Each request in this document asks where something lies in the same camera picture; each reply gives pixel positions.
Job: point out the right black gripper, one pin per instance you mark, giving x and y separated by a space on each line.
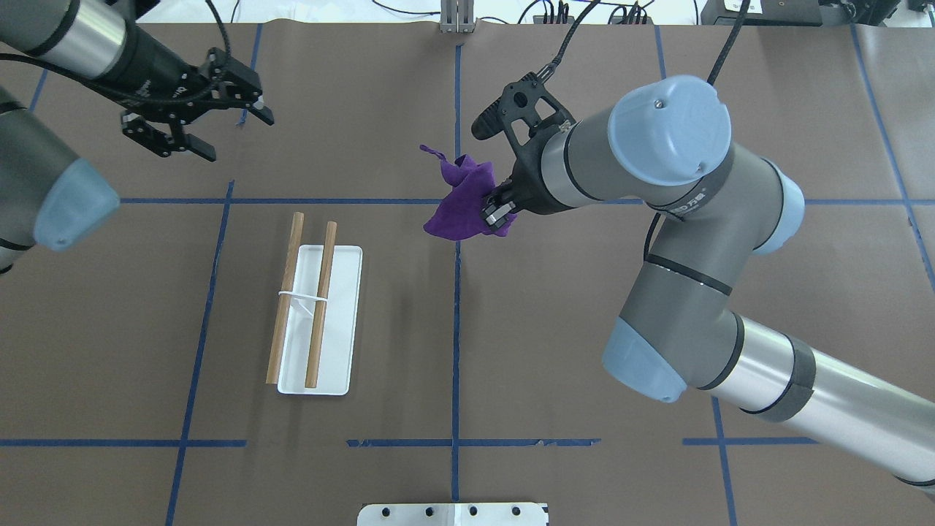
529 184

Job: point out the far wooden rack rod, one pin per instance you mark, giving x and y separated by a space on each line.
284 299

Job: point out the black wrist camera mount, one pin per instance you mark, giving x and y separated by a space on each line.
527 114

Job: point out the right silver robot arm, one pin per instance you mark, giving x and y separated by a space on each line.
670 144

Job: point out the wooden rack rod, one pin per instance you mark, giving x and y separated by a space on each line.
320 309
284 299

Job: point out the aluminium frame post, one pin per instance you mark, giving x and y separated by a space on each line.
457 16

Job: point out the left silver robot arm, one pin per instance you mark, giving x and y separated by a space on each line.
53 197

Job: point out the purple towel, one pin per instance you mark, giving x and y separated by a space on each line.
459 215

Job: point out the near wooden rack rod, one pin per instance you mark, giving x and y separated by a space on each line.
320 309

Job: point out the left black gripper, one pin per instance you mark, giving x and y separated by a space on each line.
148 71

